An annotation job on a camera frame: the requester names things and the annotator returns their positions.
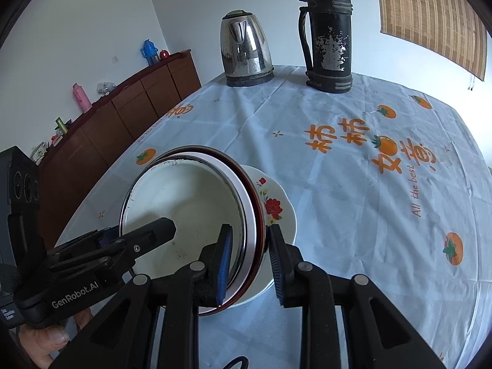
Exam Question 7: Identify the red flower white plate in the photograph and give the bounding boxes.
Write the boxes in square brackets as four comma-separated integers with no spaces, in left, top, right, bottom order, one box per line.
[226,163,298,310]

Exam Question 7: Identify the pink enamel basin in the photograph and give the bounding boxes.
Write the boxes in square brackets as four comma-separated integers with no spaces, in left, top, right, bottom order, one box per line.
[145,146,272,310]

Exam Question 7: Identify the white enamel bowl pink outside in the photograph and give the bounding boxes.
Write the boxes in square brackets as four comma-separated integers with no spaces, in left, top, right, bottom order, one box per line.
[120,153,257,288]

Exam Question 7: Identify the person's left hand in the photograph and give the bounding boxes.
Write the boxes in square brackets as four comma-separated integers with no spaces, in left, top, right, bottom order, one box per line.
[18,324,70,368]

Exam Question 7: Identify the dark wooden sideboard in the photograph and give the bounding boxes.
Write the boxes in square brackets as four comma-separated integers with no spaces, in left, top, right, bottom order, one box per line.
[38,50,201,248]

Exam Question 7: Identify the green gold can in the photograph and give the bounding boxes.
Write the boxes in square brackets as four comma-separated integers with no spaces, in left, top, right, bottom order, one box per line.
[55,117,68,135]

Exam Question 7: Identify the white tablecloth orange prints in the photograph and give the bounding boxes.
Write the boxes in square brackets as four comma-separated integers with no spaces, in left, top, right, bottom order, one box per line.
[61,67,491,368]

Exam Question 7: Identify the pink thermos bottle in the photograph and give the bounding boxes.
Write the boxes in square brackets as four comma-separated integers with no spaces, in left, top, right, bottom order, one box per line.
[73,83,92,113]

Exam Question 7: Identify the crumpled plastic bag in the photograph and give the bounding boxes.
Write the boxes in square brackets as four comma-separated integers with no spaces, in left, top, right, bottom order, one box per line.
[97,82,116,96]

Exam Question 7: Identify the small red pot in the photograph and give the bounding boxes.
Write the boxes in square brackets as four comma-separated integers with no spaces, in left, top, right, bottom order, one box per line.
[159,49,169,60]

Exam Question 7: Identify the blue thermos jug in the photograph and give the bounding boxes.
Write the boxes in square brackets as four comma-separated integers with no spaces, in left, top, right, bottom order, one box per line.
[140,39,159,66]

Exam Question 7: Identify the stainless steel electric kettle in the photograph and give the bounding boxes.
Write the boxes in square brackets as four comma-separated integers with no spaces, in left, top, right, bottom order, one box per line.
[220,10,274,87]

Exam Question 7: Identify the black worn thermos flask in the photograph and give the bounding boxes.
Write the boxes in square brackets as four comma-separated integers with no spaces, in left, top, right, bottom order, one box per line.
[299,0,353,93]

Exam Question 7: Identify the bamboo window blind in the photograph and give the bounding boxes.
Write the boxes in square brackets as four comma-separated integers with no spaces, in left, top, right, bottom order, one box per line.
[379,0,487,80]

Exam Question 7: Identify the black cable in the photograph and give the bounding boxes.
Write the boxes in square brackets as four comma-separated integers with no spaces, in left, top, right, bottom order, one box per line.
[220,355,250,369]

